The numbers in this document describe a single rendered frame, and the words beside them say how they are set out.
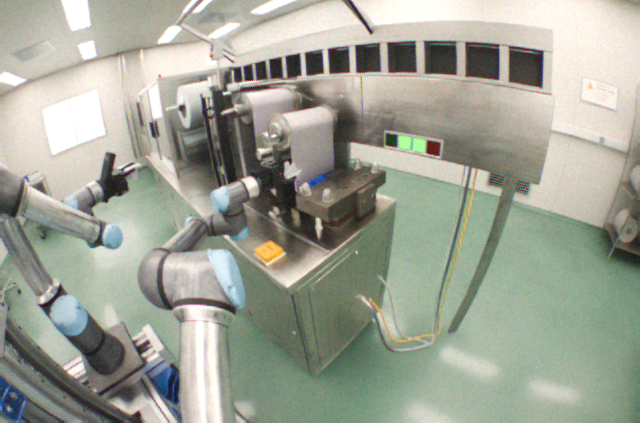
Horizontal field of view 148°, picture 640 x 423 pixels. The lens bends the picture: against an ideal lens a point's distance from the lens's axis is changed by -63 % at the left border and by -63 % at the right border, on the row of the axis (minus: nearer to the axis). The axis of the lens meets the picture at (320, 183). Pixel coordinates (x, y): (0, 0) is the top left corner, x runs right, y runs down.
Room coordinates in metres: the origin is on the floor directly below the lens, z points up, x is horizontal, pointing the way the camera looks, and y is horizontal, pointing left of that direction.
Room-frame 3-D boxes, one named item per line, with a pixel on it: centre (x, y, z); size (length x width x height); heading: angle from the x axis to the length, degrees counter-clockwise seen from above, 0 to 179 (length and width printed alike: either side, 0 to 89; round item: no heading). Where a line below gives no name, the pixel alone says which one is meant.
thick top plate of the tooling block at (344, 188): (0.91, -0.10, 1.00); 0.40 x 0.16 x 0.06; 136
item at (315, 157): (0.96, 0.01, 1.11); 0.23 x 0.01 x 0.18; 136
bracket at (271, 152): (0.92, 0.19, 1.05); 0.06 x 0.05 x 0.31; 136
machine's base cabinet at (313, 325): (1.62, 0.77, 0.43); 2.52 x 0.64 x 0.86; 46
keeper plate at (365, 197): (0.86, -0.18, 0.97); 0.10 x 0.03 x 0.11; 136
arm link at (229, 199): (0.68, 0.29, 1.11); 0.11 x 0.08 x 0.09; 136
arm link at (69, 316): (0.19, 0.71, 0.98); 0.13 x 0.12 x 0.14; 79
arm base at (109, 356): (0.19, 0.70, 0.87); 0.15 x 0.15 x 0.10
